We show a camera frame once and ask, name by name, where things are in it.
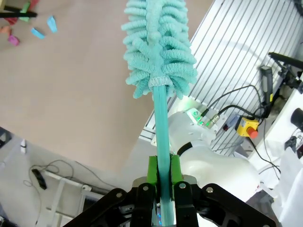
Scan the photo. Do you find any green paper scrap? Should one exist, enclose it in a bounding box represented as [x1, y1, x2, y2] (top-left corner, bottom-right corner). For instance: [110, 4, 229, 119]
[19, 2, 31, 22]

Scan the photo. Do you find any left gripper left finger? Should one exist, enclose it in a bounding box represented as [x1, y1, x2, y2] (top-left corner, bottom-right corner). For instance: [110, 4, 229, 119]
[62, 155, 160, 227]

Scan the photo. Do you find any thin black adapter cable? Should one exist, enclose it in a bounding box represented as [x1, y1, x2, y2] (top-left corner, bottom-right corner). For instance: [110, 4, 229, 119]
[23, 159, 112, 190]

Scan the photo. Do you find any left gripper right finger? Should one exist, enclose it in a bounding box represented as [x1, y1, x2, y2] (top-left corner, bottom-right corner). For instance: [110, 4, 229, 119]
[170, 154, 278, 227]

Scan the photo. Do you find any black clamp stand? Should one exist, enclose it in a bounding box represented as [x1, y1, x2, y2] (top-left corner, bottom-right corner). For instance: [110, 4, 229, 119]
[268, 52, 303, 89]

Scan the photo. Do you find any light blue paper scrap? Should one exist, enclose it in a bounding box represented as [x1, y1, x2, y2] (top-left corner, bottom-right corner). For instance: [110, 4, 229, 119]
[31, 27, 45, 40]

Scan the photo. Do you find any black power adapter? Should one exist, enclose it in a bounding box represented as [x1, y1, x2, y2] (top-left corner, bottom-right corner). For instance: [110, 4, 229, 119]
[31, 168, 47, 190]

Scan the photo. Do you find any black enabling switch handle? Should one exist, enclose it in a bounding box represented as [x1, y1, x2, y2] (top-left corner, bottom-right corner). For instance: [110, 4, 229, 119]
[260, 66, 276, 105]

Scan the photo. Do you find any yellow emergency stop button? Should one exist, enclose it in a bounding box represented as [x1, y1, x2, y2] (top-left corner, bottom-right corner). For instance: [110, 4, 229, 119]
[235, 115, 260, 139]

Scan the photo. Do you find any cyan paper scrap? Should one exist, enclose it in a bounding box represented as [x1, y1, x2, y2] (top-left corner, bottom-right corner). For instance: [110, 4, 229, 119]
[46, 15, 58, 34]

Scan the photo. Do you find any teal microfibre duster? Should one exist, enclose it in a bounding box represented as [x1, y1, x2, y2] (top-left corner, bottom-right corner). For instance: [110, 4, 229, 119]
[121, 0, 198, 227]

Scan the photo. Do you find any magenta paper scrap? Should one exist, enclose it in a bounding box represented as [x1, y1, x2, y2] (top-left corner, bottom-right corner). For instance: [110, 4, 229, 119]
[8, 34, 20, 46]

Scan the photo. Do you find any slotted aluminium base plate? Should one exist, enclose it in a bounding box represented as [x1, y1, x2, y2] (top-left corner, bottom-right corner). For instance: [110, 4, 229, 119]
[139, 0, 303, 158]

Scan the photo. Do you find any black camera lens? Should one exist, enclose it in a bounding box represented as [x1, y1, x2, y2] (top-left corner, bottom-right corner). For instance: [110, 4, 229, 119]
[290, 107, 303, 131]

